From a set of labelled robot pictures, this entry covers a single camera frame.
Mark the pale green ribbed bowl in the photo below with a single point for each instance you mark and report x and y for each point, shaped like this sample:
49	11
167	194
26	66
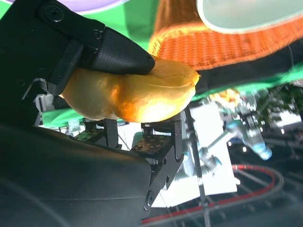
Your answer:
236	16

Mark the lavender round plate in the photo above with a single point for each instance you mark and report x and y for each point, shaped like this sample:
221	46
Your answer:
94	4

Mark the black backdrop curtain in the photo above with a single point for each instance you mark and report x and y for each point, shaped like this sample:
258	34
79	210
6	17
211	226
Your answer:
236	75

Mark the silver blue industrial robot arm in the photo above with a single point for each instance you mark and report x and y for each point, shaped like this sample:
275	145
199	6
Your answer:
255	139

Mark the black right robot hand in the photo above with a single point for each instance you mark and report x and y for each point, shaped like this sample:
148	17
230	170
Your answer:
71	184

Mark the red and black hoop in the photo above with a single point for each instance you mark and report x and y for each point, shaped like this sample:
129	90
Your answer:
260	172

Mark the green tablecloth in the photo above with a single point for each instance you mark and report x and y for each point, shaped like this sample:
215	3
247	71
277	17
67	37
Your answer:
132	23

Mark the orange wicker basket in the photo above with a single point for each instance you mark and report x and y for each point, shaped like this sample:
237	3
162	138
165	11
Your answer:
213	47

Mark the green leafy plant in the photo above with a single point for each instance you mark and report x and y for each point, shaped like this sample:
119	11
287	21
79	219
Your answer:
284	101

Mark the orange striped bread bun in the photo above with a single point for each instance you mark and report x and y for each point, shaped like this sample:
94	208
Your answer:
142	94

